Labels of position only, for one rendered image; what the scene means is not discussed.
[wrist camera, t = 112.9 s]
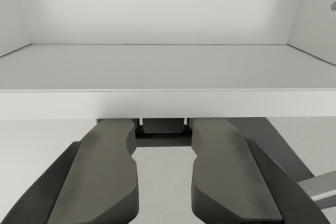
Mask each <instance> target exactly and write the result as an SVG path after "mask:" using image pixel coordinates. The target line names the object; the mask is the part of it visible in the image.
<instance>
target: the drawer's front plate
mask: <svg viewBox="0 0 336 224"><path fill-rule="evenodd" d="M327 116H336V65H334V64H332V63H330V62H327V61H325V60H323V59H321V58H318V57H316V56H314V55H311V54H309V53H307V52H305V51H302V50H300V49H298V48H295V47H293V46H291V45H289V44H41V43H31V44H28V45H26V46H24V47H21V48H19V49H16V50H14V51H12V52H9V53H7V54H5V55H2V56H0V120H40V119H130V118H132V119H136V118H232V117H327Z"/></svg>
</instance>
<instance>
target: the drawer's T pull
mask: <svg viewBox="0 0 336 224"><path fill-rule="evenodd" d="M192 134H193V131H192V129H191V128H190V126H189V125H186V124H185V118H142V125H138V126H137V128H136V129H135V140H136V147H137V148H144V147H191V146H192Z"/></svg>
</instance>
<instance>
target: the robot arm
mask: <svg viewBox="0 0 336 224"><path fill-rule="evenodd" d="M186 125H189V127H190V128H191V129H192V141H191V148H192V150H193V151H194V152H195V154H196V156H197V157H196V159H195V160H194V162H193V170H192V180H191V209H192V212H193V214H194V215H195V216H196V217H197V218H198V219H200V220H201V221H203V222H204V223H205V224H331V223H330V222H329V220H328V219H327V218H326V216H325V215H324V213H323V212H322V211H321V209H320V208H319V207H318V206H317V204H316V203H315V202H314V201H313V199H312V198H311V197H310V196H309V195H308V194H307V193H306V191H305V190H304V189H303V188H302V187H301V186H300V185H299V184H298V183H297V182H296V181H295V180H294V179H293V178H292V177H291V176H290V175H289V174H288V173H287V172H286V171H285V170H284V169H283V168H282V167H281V166H280V165H279V164H278V163H277V162H276V161H275V160H274V159H273V158H272V157H271V156H270V155H269V154H268V153H267V152H266V151H265V150H264V149H262V148H261V147H260V146H259V145H258V144H257V143H256V142H255V141H254V140H253V139H250V138H245V137H244V136H243V135H242V134H241V133H240V132H239V131H238V130H237V129H236V128H235V127H234V126H233V125H231V124H230V123H229V122H228V121H226V120H225V119H224V118H222V117H187V118H186ZM138 126H140V118H105V119H103V120H102V121H101V122H99V123H98V124H97V125H95V126H94V127H93V128H92V129H91V130H90V131H89V132H88V133H87V134H86V135H85V136H84V137H83V138H82V139H81V140H80V141H73V142H72V143H71V144H70V145H69V146H68V147H67V149H66V150H65V151H64V152H63V153H62V154H61V155H60V156H59V157H58V158H57V159H56V160H55V161H54V162H53V163H52V164H51V165H50V166H49V167H48V168H47V169H46V170H45V172H44V173H43V174H42V175H41V176H40V177H39V178H38V179H37V180H36V181H35V182H34V183H33V184H32V185H31V186H30V187H29V188H28V189H27V190H26V191H25V193H24V194H23V195H22V196H21V197H20V198H19V199H18V201H17V202H16V203H15V204H14V205H13V207H12V208H11V209H10V211H9V212H8V213H7V214H6V216H5V217H4V219H3V220H2V221H1V223H0V224H129V223H130V222H131V221H132V220H134V219H135V218H136V217H137V215H138V213H139V184H138V172H137V163H136V161H135V160H134V159H133V158H132V155H133V153H134V152H135V150H136V148H137V147H136V135H135V129H136V128H137V127H138Z"/></svg>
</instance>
